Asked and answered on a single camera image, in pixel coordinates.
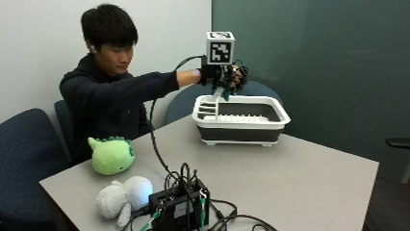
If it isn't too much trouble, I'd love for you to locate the green dinosaur plush toy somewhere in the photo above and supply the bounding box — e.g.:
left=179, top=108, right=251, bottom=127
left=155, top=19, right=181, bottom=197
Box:
left=87, top=136, right=136, bottom=176

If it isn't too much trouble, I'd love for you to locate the white and grey dish rack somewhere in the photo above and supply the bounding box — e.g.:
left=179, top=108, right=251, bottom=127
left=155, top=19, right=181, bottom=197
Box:
left=191, top=94, right=292, bottom=148

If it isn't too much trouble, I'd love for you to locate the black glove cable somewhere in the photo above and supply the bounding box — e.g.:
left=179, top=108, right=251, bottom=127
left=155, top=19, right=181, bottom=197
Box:
left=148, top=55, right=208, bottom=181

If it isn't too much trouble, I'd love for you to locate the white marker cube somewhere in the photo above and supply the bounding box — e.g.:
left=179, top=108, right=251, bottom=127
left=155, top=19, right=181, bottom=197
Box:
left=205, top=31, right=237, bottom=66

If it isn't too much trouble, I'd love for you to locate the white plush toy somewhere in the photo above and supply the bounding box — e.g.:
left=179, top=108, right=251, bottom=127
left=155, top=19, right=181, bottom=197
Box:
left=95, top=175, right=155, bottom=229

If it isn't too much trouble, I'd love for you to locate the black chair armrest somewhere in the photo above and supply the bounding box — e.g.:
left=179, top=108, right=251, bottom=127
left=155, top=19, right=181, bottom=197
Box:
left=385, top=137, right=410, bottom=149

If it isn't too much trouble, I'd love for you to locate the black electronics box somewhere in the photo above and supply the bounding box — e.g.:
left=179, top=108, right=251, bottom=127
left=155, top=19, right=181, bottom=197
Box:
left=148, top=179, right=212, bottom=231

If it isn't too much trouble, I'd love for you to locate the dark blue chair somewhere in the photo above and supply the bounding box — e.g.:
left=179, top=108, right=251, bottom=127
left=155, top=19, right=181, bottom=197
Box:
left=0, top=108, right=72, bottom=231
left=52, top=99, right=77, bottom=158
left=164, top=80, right=285, bottom=125

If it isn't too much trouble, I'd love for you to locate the the person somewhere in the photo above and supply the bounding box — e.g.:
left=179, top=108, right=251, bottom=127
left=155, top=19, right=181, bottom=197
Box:
left=59, top=3, right=203, bottom=163

